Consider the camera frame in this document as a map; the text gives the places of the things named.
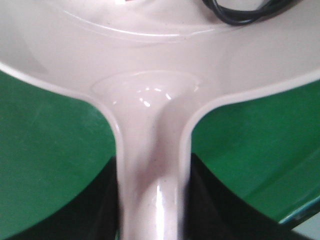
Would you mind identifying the beige plastic dustpan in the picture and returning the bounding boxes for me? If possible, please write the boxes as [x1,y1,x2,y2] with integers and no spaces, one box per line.
[0,0,320,240]

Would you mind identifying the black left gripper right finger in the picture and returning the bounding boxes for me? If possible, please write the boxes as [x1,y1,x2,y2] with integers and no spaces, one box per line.
[189,153,306,240]

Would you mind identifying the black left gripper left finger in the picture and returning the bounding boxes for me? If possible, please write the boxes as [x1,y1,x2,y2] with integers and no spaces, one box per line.
[18,157,119,240]

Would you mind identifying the white outer conveyor rim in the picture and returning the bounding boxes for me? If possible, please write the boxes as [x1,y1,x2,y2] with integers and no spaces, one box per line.
[279,196,320,240]

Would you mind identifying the black cable loop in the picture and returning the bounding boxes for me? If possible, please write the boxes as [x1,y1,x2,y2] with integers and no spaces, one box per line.
[201,0,305,27]

